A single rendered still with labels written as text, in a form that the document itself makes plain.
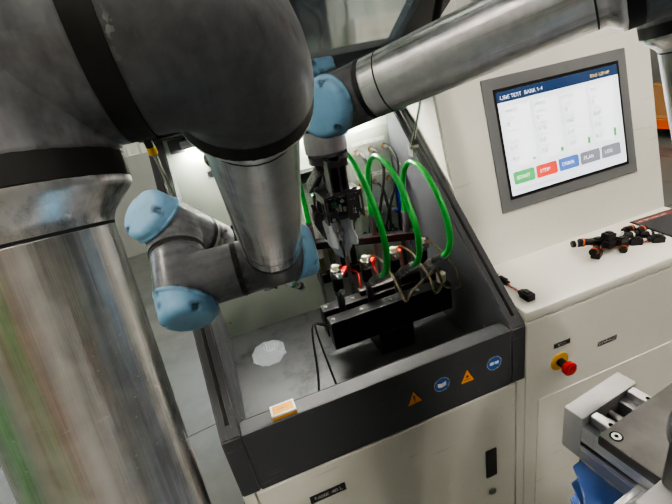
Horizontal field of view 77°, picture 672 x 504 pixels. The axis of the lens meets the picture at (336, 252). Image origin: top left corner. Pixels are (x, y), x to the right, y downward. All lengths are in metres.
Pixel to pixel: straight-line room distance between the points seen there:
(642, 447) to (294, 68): 0.65
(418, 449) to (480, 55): 0.87
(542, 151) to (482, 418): 0.72
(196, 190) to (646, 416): 1.06
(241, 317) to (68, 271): 1.17
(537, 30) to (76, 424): 0.48
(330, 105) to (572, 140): 0.94
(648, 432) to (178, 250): 0.68
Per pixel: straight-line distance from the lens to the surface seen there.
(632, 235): 1.38
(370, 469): 1.09
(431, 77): 0.52
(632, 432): 0.76
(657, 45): 0.65
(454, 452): 1.19
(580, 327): 1.20
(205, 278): 0.56
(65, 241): 0.23
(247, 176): 0.33
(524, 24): 0.50
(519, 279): 1.18
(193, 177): 1.22
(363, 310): 1.09
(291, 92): 0.26
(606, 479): 0.87
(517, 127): 1.26
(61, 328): 0.23
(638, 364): 1.46
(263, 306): 1.37
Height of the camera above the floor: 1.58
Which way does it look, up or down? 25 degrees down
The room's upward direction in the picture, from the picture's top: 11 degrees counter-clockwise
